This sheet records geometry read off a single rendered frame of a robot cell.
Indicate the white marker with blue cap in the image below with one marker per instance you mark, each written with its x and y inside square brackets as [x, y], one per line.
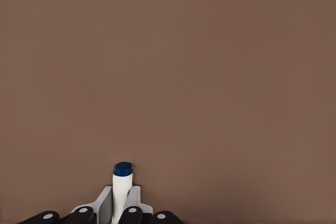
[121, 190]

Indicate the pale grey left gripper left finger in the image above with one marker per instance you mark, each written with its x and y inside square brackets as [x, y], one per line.
[104, 201]

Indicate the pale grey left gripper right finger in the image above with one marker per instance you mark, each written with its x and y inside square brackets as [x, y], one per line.
[135, 197]

